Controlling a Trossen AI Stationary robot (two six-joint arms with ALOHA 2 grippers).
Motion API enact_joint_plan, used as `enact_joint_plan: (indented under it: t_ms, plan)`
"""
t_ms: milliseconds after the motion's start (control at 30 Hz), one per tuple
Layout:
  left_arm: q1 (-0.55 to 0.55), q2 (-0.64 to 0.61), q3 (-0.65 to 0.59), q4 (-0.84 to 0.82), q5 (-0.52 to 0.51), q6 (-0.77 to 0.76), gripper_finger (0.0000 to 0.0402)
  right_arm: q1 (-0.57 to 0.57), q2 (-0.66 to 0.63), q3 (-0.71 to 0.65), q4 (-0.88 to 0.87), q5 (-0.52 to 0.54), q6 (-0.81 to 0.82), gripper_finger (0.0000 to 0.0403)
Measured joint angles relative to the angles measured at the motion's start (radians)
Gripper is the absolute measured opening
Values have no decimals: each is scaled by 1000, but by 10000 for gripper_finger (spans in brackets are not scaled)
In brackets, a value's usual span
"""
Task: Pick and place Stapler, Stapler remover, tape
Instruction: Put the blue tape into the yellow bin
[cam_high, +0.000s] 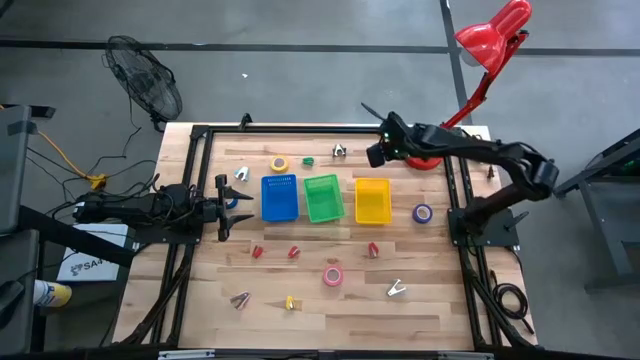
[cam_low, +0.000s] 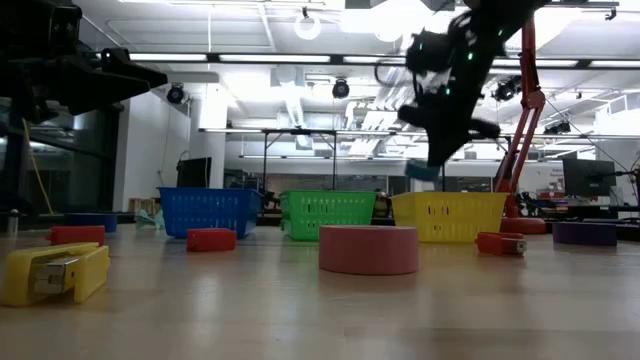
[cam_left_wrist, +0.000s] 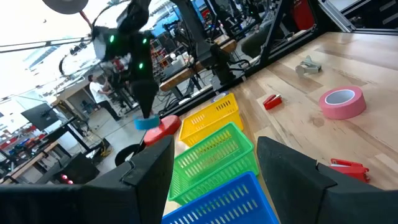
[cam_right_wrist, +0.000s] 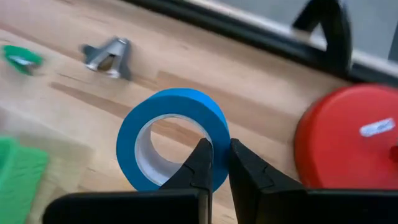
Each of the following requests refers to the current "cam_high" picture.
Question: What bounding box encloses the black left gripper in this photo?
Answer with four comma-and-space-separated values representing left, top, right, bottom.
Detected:
202, 174, 256, 242

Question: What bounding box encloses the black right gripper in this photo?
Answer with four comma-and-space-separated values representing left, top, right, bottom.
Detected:
366, 110, 419, 169

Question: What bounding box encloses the purple tape roll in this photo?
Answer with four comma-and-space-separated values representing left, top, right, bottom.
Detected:
411, 202, 435, 225

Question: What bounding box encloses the pink tape roll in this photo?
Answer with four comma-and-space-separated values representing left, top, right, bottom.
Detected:
321, 263, 346, 288

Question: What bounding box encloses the blue plastic basket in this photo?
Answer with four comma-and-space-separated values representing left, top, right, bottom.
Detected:
260, 173, 301, 223

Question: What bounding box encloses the yellow plastic basket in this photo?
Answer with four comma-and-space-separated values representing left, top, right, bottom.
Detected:
354, 177, 394, 226

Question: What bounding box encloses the green plastic basket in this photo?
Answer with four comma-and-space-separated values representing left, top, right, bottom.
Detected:
302, 173, 347, 225

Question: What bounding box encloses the silver clip bottom left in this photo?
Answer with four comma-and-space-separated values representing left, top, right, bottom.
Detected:
229, 290, 252, 312

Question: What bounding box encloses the black floor fan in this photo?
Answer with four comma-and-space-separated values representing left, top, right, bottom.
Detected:
103, 34, 184, 134

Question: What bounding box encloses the white cardboard box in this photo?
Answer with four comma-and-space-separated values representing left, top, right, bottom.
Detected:
55, 222, 131, 284

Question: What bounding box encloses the black diagonal beam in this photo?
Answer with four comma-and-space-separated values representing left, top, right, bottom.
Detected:
18, 204, 137, 269

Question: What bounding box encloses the red desk lamp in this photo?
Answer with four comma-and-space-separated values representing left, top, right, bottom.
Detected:
403, 0, 533, 172

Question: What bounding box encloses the yellow white spray can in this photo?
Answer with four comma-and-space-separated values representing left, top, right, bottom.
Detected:
32, 279, 73, 309

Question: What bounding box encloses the grey side desk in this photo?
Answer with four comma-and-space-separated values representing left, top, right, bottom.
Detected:
0, 103, 57, 236

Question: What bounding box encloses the dark metal side table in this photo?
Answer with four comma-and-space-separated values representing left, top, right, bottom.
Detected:
552, 128, 640, 292

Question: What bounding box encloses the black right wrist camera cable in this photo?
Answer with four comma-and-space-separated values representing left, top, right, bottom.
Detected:
360, 102, 387, 123

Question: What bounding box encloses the yellow extension cable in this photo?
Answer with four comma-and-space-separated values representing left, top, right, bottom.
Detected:
38, 128, 109, 192

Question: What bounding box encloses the silver metal bracket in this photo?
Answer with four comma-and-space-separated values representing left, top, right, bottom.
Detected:
158, 349, 217, 360
436, 351, 495, 360

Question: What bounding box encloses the black coiled cable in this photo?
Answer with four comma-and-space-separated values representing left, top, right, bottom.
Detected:
491, 269, 536, 336

